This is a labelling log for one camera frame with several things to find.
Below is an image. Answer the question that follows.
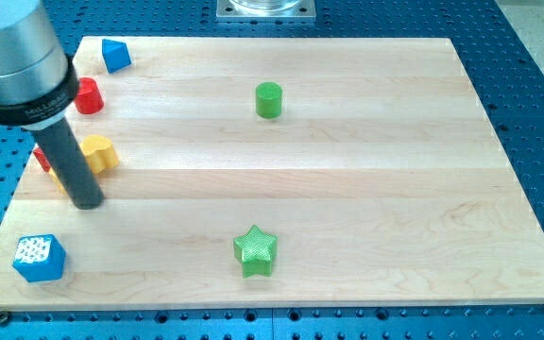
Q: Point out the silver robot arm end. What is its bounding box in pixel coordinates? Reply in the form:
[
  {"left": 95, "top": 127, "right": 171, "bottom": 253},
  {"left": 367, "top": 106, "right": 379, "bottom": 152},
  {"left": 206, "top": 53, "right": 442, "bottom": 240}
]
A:
[{"left": 0, "top": 0, "right": 78, "bottom": 130}]

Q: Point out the light wooden board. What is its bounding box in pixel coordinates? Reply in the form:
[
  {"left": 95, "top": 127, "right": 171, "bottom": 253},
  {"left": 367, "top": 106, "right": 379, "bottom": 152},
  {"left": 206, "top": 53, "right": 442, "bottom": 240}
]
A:
[{"left": 0, "top": 37, "right": 544, "bottom": 311}]

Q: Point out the green cylinder block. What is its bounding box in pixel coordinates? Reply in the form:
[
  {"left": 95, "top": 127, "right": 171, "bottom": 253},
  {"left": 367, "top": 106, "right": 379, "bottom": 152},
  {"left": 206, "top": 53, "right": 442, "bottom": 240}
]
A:
[{"left": 255, "top": 82, "right": 282, "bottom": 119}]

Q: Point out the green star block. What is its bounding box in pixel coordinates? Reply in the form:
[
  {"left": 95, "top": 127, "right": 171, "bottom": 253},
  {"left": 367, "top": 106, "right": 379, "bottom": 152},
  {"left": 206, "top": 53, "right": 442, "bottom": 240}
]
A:
[{"left": 233, "top": 225, "right": 278, "bottom": 279}]

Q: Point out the yellow heart block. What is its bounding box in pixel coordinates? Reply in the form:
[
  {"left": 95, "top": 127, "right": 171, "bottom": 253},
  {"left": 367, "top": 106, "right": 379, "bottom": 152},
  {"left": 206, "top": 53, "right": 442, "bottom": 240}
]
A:
[{"left": 79, "top": 135, "right": 119, "bottom": 174}]

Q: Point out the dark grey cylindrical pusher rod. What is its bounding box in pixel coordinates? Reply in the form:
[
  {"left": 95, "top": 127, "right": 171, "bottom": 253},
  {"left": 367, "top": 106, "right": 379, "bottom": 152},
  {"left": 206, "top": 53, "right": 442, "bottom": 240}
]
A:
[{"left": 25, "top": 118, "right": 104, "bottom": 210}]

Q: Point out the blue triangular block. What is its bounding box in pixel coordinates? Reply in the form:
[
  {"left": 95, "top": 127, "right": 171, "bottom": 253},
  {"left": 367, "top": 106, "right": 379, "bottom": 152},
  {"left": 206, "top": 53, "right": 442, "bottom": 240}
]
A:
[{"left": 101, "top": 39, "right": 131, "bottom": 74}]

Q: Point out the red cylinder block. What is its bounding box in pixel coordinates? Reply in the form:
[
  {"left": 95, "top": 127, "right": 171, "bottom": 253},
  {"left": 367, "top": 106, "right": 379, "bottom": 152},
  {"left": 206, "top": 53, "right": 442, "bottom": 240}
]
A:
[{"left": 75, "top": 77, "right": 104, "bottom": 114}]

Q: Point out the yellow block behind rod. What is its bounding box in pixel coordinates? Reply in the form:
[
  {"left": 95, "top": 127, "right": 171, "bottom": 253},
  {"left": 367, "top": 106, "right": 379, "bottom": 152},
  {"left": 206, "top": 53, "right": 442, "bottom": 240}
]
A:
[{"left": 48, "top": 168, "right": 67, "bottom": 195}]

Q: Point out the small red block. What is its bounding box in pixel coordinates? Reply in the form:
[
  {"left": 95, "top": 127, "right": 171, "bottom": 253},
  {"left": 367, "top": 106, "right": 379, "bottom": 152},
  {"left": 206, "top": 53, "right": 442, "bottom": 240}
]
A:
[{"left": 33, "top": 146, "right": 51, "bottom": 173}]

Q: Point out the blue cube block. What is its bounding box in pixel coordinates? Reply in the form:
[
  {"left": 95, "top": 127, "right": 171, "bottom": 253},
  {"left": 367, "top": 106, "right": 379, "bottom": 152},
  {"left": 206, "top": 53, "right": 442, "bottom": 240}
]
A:
[{"left": 12, "top": 234, "right": 66, "bottom": 282}]

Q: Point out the left board corner screw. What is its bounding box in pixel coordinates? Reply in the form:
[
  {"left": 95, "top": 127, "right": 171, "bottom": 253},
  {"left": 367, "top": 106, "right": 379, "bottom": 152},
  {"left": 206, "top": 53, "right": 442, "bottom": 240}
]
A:
[{"left": 0, "top": 311, "right": 11, "bottom": 326}]

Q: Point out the clear robot base plate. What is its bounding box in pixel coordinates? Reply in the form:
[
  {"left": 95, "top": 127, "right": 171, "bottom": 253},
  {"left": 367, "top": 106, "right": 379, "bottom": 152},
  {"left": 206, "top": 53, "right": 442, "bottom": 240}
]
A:
[{"left": 216, "top": 0, "right": 316, "bottom": 22}]

